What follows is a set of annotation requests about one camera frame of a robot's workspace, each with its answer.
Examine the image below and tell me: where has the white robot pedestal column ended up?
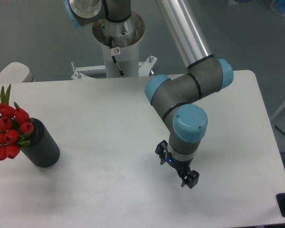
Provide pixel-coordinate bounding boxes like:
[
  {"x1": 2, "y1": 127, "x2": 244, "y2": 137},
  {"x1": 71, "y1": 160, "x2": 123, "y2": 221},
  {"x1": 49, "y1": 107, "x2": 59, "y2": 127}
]
[{"x1": 92, "y1": 11, "x2": 145, "y2": 78}]

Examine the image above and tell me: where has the red tulip bouquet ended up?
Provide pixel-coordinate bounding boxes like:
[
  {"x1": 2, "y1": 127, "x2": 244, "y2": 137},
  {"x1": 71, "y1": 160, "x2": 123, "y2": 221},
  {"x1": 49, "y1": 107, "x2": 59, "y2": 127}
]
[{"x1": 0, "y1": 85, "x2": 35, "y2": 161}]

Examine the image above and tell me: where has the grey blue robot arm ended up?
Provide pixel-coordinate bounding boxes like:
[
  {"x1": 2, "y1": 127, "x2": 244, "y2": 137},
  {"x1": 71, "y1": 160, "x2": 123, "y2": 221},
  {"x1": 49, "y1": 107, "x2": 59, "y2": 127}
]
[{"x1": 64, "y1": 0, "x2": 234, "y2": 188}]

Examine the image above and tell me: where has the black ribbed cylindrical vase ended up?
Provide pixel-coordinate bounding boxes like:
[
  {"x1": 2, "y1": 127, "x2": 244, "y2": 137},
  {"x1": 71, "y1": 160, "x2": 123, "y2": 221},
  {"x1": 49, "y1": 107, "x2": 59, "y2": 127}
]
[{"x1": 20, "y1": 118, "x2": 60, "y2": 168}]

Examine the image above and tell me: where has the black floor cable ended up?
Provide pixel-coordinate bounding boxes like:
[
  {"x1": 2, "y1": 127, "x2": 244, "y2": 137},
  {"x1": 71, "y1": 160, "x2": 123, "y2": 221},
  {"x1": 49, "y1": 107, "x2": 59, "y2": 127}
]
[{"x1": 275, "y1": 125, "x2": 285, "y2": 140}]

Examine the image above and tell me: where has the white chair armrest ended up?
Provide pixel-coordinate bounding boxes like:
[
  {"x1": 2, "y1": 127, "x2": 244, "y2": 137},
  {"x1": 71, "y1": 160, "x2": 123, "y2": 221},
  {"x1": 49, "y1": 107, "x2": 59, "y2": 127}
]
[{"x1": 0, "y1": 62, "x2": 36, "y2": 84}]

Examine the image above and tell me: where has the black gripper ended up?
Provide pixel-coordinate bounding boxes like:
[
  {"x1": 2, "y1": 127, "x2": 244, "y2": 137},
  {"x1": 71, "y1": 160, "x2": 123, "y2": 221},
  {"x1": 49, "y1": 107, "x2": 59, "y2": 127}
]
[{"x1": 155, "y1": 140, "x2": 200, "y2": 189}]

